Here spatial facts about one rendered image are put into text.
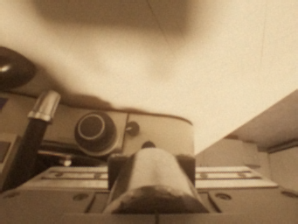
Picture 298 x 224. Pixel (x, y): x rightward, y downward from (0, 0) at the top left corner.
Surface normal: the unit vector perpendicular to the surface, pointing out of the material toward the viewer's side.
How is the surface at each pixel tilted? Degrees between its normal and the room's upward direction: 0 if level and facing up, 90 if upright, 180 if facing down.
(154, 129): 90
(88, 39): 0
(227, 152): 90
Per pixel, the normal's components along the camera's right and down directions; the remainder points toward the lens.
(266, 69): -0.11, 0.90
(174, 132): 0.14, -0.40
